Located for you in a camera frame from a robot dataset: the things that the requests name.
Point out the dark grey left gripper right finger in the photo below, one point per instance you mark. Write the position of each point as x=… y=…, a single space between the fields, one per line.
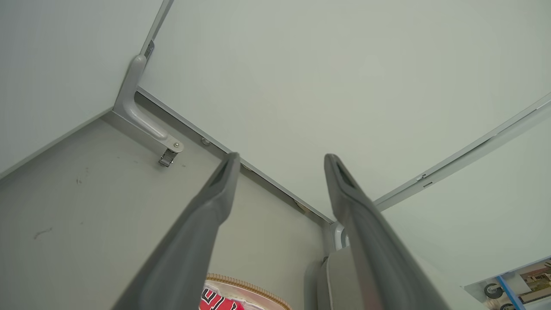
x=370 y=241

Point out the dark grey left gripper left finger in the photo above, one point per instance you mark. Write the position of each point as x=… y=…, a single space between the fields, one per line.
x=181 y=249

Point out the red and white garment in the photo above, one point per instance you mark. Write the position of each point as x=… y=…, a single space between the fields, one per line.
x=215 y=302

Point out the grey fabric sofa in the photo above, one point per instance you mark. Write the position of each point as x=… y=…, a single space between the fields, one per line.
x=340 y=280

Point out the white laundry basket brown rim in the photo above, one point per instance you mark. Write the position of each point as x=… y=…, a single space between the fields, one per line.
x=252 y=285

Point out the white fabric basket liner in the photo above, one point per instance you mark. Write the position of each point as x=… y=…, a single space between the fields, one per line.
x=260 y=302

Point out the printed picture poster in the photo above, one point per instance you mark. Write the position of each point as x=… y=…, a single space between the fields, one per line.
x=516 y=284

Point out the grey aluminium frame rail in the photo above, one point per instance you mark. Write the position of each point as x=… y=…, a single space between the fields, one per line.
x=157 y=21
x=258 y=172
x=465 y=155

